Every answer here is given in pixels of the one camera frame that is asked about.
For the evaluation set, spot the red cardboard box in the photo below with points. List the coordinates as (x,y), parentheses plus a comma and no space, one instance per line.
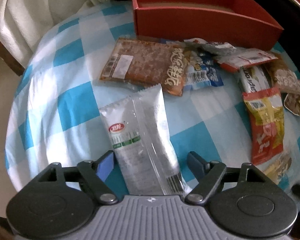
(242,23)

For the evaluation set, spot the brown noodle snack packet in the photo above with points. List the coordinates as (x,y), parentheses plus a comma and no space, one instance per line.
(282,77)

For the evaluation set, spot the white green apron packet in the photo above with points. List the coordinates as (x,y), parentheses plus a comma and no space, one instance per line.
(253,79)

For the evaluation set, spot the clear yellow small packet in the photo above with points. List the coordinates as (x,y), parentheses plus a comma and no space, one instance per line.
(278,168)

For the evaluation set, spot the blue white checkered cloth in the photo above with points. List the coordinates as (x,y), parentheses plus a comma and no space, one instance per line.
(55,115)

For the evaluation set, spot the brown spicy snack packet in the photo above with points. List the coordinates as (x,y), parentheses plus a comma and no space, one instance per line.
(147,63)

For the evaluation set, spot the red white stick packet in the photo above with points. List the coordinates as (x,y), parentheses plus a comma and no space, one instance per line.
(245,58)

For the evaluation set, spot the white fluffy blanket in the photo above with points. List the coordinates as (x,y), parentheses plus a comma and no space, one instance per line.
(23,23)

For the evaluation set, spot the white duck gizzard packet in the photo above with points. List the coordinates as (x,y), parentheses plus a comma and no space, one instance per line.
(217,48)

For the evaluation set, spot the blue sausage snack packet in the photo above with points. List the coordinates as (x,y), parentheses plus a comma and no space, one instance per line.
(201,71)

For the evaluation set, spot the silver white snack packet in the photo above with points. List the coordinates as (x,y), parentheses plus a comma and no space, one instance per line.
(138,131)

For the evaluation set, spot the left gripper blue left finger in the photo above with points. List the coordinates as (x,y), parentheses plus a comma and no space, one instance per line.
(93,177)

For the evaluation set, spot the red yellow snack packet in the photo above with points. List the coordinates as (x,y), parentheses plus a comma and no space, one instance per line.
(267,123)

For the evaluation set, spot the dark brown small packet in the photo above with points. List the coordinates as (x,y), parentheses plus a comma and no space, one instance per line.
(292,103)

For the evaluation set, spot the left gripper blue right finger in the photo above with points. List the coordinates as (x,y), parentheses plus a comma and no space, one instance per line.
(209,176)

